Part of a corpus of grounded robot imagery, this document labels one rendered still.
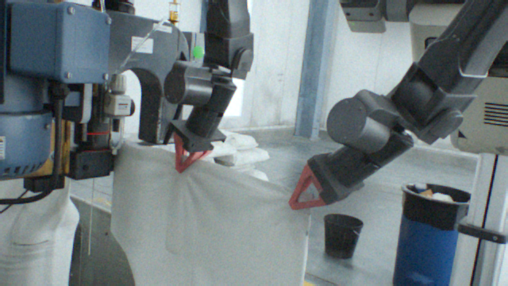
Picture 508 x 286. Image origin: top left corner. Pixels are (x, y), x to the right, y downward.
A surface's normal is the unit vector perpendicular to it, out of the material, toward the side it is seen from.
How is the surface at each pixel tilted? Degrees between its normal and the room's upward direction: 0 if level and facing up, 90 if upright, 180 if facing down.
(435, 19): 40
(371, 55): 90
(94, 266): 90
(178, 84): 87
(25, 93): 90
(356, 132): 75
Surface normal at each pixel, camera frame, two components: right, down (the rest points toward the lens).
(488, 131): -0.51, 0.68
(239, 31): 0.65, 0.40
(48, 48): -0.20, 0.13
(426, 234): -0.55, 0.11
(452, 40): -0.88, 0.04
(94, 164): 0.81, 0.18
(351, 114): -0.69, -0.23
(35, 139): 0.94, 0.17
